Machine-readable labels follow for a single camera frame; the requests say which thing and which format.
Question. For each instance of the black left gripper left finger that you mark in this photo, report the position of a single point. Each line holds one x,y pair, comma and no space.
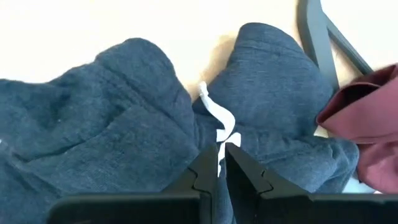
205,174

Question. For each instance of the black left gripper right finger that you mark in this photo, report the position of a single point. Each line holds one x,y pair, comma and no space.
245,177

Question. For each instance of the maroon cloth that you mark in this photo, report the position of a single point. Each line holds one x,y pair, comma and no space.
367,118

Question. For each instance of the grey clothes hanger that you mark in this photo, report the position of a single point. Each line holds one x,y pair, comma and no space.
315,37

